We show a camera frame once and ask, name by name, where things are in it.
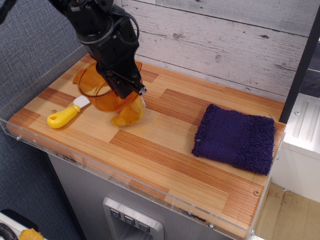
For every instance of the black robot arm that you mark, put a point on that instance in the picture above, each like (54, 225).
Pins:
(89, 17)

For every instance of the black yellow object corner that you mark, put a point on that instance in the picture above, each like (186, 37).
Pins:
(16, 222)

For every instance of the plush taco toy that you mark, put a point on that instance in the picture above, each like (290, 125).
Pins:
(131, 114)

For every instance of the grey toy fridge cabinet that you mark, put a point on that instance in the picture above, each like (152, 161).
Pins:
(85, 192)

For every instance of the silver dispenser button panel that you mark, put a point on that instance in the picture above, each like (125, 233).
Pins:
(126, 223)

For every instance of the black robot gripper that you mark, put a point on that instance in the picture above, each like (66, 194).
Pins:
(114, 50)

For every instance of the orange transparent plastic pot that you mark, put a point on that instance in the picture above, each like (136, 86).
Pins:
(93, 86)

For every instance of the white ribbed side unit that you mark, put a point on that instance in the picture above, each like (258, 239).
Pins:
(297, 164)

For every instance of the black right vertical post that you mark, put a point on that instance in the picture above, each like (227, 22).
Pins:
(301, 70)

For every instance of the purple folded towel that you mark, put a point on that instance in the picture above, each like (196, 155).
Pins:
(241, 140)

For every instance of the yellow handled toy knife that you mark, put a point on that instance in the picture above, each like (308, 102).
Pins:
(59, 119)

